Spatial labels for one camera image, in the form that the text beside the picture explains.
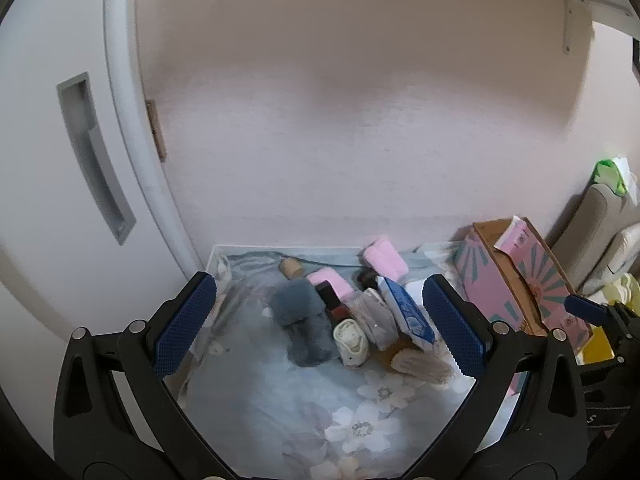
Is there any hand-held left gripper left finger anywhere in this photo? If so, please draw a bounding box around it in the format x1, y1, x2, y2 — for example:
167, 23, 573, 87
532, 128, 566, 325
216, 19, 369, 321
52, 271, 236, 480

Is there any white pillow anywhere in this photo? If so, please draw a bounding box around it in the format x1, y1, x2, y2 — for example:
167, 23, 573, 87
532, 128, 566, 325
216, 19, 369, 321
582, 225, 640, 296

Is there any green tissue pack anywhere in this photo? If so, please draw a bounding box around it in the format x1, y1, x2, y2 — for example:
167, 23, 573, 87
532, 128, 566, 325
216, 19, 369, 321
592, 155, 638, 196

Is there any white wardrobe door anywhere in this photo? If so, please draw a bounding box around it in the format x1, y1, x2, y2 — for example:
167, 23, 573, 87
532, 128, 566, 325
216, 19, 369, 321
0, 0, 211, 461

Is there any white shelf bracket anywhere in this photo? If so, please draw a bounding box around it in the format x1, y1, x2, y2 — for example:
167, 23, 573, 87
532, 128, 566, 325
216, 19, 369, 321
562, 0, 636, 56

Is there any white desktop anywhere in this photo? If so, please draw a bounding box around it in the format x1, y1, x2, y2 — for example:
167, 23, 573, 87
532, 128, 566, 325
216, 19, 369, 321
177, 244, 533, 480

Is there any blue and white packet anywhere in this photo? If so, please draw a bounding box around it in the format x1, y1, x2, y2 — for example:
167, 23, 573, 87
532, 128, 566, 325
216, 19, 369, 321
376, 276, 435, 351

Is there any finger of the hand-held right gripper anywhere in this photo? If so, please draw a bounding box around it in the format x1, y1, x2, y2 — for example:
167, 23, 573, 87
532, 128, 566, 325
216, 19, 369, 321
565, 294, 640, 333

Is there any small white baby shoe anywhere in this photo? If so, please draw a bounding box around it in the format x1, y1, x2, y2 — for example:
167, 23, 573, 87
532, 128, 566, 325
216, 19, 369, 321
332, 319, 370, 367

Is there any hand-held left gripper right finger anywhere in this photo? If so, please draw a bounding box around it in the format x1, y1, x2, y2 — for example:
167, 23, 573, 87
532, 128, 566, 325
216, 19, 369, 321
405, 274, 593, 480

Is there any pink powder puff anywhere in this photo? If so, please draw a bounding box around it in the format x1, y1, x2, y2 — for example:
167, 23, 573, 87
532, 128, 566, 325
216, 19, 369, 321
362, 234, 408, 283
306, 267, 355, 306

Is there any pink printed cardboard box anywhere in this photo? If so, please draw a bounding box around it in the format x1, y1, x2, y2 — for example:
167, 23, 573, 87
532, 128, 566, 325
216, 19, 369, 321
452, 217, 596, 356

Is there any grey recessed door handle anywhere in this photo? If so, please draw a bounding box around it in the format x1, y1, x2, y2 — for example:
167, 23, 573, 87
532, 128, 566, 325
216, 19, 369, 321
56, 72, 137, 246

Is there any grey cushion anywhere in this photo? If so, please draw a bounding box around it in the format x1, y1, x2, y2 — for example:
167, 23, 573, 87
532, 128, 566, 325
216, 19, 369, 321
550, 182, 633, 291

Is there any floral grey cloth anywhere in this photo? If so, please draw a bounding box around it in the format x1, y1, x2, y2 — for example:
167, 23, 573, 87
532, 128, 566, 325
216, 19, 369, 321
177, 245, 531, 480

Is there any round cork stopper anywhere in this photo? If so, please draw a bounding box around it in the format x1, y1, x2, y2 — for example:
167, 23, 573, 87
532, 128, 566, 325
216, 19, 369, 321
278, 257, 305, 280

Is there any white tissue packet ink print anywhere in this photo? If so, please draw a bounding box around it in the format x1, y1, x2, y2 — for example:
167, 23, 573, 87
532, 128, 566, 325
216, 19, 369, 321
350, 287, 398, 352

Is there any yellow green floral bedsheet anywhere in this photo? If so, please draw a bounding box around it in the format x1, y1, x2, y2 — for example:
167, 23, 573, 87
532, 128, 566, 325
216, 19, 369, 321
575, 270, 640, 367

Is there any wooden brush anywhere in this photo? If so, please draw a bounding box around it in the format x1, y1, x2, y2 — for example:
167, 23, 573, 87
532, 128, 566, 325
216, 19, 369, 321
377, 340, 463, 388

